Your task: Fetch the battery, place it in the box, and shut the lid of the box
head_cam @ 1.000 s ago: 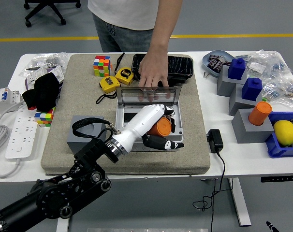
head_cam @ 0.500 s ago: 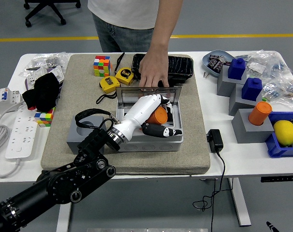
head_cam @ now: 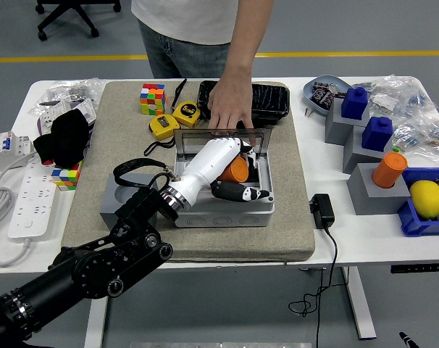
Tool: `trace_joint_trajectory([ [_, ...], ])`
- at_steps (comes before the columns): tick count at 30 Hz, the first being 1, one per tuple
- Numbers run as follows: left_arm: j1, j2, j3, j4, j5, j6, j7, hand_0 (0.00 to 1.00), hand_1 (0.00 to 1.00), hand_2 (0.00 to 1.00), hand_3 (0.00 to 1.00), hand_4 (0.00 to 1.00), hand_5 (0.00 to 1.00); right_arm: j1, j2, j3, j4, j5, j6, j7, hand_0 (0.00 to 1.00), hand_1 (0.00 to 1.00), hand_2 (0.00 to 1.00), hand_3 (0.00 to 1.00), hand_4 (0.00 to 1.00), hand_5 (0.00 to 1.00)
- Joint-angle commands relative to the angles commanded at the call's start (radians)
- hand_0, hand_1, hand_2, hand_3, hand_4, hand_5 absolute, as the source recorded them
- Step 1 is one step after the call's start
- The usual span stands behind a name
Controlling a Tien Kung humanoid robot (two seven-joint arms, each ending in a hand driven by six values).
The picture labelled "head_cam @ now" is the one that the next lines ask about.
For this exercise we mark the person's left hand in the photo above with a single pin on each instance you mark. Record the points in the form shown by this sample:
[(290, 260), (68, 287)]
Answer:
[(230, 103)]

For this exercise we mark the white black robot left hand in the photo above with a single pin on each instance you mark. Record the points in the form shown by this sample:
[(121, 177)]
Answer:
[(208, 163)]

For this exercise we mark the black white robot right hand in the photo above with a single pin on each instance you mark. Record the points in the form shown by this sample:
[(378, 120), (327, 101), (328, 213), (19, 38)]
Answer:
[(408, 340)]

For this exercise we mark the orange cylindrical battery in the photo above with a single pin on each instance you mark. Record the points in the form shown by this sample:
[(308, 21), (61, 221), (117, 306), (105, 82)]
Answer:
[(235, 170), (389, 170)]

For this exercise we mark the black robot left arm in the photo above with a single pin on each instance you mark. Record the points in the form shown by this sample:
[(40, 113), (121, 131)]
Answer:
[(96, 272)]

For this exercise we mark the person's left forearm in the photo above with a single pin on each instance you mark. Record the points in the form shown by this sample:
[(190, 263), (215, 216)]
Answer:
[(246, 43)]

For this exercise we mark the black cracked plastic case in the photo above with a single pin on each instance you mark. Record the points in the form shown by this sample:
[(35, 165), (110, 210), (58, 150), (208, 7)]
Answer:
[(270, 98)]

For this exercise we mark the yellow tape measure black label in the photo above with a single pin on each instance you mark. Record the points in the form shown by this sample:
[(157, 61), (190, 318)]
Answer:
[(187, 113)]

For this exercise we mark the white table leg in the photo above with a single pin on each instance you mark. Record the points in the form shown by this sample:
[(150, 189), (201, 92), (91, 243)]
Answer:
[(96, 326), (360, 308)]

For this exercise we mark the yellow tape measure orange label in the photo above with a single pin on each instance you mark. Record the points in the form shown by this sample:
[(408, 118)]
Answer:
[(163, 125)]

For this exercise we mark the black table control panel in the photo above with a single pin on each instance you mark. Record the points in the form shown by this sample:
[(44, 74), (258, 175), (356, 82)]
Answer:
[(420, 268)]

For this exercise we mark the colourful puzzle cube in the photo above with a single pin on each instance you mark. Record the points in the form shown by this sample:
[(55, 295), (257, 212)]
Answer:
[(152, 98), (66, 177)]

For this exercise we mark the small metal screws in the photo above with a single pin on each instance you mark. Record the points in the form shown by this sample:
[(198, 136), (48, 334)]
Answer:
[(308, 112)]

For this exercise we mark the beige fabric mat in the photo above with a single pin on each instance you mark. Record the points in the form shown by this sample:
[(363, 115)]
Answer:
[(205, 243)]

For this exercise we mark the blue-grey shallow bowl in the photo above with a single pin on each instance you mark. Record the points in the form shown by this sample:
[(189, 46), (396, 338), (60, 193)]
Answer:
[(310, 94)]

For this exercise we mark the dark snack packet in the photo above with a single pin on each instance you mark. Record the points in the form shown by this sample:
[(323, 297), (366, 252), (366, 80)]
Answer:
[(322, 98), (321, 87)]

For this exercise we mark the person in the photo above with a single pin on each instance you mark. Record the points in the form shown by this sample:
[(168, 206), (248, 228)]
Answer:
[(183, 21)]

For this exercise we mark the grey square holder block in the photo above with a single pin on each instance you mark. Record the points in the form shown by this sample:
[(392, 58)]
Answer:
[(337, 127), (353, 156)]

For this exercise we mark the grey block with round hole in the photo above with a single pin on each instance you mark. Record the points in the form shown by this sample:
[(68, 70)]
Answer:
[(107, 212), (371, 199)]

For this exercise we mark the blue plastic bin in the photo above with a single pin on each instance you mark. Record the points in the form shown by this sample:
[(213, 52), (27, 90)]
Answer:
[(411, 221)]

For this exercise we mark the black power adapter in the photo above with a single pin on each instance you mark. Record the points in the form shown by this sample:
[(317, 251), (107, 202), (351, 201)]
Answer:
[(322, 210)]

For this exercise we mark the blue bottle-shaped block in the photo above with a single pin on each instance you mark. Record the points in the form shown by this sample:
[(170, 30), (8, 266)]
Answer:
[(377, 134), (355, 103)]

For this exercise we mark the yellow lemon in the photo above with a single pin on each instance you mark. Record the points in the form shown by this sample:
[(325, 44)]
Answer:
[(426, 197)]

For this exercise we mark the clear bags of small parts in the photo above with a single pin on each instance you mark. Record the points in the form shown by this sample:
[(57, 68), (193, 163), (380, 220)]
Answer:
[(78, 90)]

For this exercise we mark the black cloth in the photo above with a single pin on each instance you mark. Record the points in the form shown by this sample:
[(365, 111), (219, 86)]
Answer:
[(60, 134)]

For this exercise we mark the small green piece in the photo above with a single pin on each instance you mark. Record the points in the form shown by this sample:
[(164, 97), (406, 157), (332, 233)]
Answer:
[(396, 148)]

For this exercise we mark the white power strip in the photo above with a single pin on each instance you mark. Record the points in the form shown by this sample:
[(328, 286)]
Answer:
[(31, 203)]

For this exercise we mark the clear bags of electronic parts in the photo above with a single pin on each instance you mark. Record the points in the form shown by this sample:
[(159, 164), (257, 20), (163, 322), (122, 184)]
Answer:
[(415, 105)]

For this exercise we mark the black office chair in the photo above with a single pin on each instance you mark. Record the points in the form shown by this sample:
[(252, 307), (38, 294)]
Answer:
[(65, 14)]

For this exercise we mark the white circuit breaker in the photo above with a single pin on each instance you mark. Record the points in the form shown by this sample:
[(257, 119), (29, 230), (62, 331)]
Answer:
[(9, 148)]

